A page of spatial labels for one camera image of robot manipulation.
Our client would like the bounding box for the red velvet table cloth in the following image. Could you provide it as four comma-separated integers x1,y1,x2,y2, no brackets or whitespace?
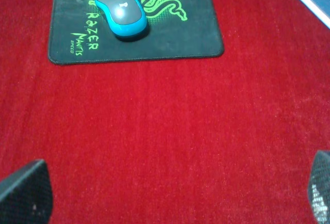
1,0,329,223

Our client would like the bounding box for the black green mouse pad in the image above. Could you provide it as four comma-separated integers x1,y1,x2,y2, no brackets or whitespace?
48,0,224,65

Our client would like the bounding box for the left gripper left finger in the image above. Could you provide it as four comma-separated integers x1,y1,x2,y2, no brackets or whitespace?
1,159,53,223

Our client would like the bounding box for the grey and blue mouse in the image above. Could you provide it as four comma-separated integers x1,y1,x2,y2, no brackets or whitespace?
95,0,147,38

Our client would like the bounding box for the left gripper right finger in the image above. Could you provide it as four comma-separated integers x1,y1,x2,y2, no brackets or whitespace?
308,150,329,223

